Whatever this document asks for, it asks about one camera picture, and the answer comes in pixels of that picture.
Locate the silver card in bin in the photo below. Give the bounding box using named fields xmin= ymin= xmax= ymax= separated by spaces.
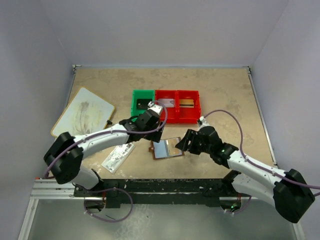
xmin=158 ymin=98 xmax=175 ymax=108

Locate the red plastic bin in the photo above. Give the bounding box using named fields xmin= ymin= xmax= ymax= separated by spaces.
xmin=155 ymin=89 xmax=178 ymax=124
xmin=177 ymin=90 xmax=201 ymax=124

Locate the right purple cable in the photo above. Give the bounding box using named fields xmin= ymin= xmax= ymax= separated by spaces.
xmin=199 ymin=109 xmax=320 ymax=215

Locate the brown leather card holder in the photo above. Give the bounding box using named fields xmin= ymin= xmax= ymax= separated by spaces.
xmin=148 ymin=138 xmax=185 ymax=160

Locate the gold card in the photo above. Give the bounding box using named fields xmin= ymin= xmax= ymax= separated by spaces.
xmin=166 ymin=137 xmax=184 ymax=157
xmin=179 ymin=99 xmax=195 ymax=108

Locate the purple cable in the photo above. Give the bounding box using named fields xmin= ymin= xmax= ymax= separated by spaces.
xmin=43 ymin=100 xmax=168 ymax=222
xmin=199 ymin=109 xmax=320 ymax=215

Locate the aluminium frame rail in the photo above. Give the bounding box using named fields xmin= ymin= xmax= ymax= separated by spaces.
xmin=30 ymin=179 xmax=84 ymax=200

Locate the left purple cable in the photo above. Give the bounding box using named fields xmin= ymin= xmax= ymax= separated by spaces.
xmin=43 ymin=100 xmax=168 ymax=222

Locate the grey chip card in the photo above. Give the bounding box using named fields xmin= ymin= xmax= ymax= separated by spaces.
xmin=136 ymin=98 xmax=152 ymax=110

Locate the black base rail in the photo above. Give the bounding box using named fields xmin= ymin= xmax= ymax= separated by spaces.
xmin=73 ymin=177 xmax=253 ymax=210

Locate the red right plastic bin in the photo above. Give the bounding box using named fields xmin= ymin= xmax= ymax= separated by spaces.
xmin=177 ymin=90 xmax=201 ymax=124

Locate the green plastic bin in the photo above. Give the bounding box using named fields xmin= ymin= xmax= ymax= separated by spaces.
xmin=131 ymin=89 xmax=155 ymax=117

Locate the gold card in bin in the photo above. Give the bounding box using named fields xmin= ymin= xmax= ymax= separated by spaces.
xmin=179 ymin=99 xmax=195 ymax=108

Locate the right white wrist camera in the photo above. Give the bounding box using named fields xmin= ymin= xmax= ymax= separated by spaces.
xmin=197 ymin=116 xmax=211 ymax=129

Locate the red middle plastic bin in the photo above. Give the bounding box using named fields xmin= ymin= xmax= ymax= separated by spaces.
xmin=155 ymin=89 xmax=178 ymax=124

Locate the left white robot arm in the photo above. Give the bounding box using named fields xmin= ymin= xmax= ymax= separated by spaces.
xmin=43 ymin=105 xmax=165 ymax=191

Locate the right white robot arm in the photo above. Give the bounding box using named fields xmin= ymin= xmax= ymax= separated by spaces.
xmin=175 ymin=126 xmax=315 ymax=223

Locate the clear plastic packet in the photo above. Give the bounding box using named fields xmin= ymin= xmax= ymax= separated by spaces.
xmin=101 ymin=143 xmax=135 ymax=174

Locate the white board yellow rim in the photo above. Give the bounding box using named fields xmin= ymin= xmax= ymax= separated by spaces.
xmin=51 ymin=87 xmax=115 ymax=138

